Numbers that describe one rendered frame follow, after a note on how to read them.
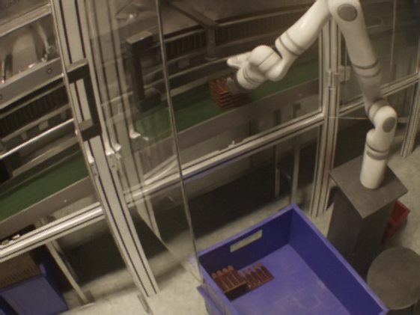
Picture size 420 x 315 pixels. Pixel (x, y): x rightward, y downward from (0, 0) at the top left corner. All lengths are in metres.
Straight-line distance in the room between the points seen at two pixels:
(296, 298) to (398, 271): 0.44
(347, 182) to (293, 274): 0.40
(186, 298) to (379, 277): 0.81
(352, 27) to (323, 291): 0.96
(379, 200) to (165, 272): 0.98
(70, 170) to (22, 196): 0.22
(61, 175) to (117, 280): 0.66
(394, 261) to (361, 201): 0.38
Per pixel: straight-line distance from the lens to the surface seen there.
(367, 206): 1.42
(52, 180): 1.47
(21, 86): 1.28
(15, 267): 1.62
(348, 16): 1.02
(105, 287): 1.94
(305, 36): 1.09
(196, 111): 1.51
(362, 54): 1.10
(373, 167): 1.39
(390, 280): 1.63
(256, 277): 1.60
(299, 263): 1.65
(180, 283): 1.88
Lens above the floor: 1.59
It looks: 44 degrees down
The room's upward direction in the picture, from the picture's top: 6 degrees counter-clockwise
